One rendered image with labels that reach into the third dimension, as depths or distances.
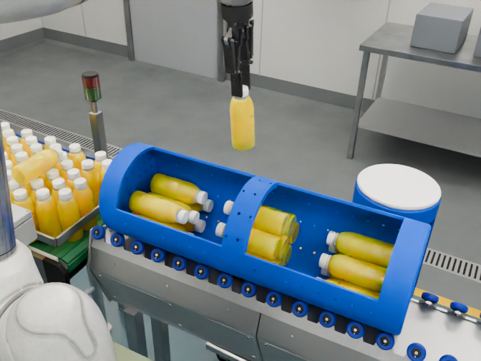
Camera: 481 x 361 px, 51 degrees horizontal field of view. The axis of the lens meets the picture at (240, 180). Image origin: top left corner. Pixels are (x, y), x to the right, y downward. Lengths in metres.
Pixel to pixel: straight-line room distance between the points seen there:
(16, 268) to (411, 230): 0.85
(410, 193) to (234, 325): 0.73
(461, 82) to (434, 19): 1.00
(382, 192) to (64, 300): 1.14
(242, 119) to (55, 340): 0.73
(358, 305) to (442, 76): 3.48
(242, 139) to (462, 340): 0.78
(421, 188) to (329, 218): 0.45
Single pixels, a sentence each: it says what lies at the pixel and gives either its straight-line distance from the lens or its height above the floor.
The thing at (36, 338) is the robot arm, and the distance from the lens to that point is 0.90.
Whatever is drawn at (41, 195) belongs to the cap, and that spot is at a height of 1.08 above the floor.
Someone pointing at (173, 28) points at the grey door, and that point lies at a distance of 5.47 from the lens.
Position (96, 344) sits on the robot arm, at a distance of 0.94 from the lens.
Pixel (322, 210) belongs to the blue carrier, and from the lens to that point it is 1.45.
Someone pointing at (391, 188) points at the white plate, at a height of 1.04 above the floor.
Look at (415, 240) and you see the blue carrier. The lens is 1.23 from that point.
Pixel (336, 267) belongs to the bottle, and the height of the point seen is 1.07.
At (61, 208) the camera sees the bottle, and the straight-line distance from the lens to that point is 1.65.
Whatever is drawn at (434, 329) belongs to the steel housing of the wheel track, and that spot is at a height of 0.93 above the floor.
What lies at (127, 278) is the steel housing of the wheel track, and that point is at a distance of 1.63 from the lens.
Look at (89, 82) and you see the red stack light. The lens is 2.00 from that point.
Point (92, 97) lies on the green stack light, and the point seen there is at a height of 1.18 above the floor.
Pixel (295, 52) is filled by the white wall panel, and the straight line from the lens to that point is 4.88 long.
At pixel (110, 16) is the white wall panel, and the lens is 6.06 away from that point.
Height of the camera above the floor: 1.96
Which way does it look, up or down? 33 degrees down
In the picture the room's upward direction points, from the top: 2 degrees clockwise
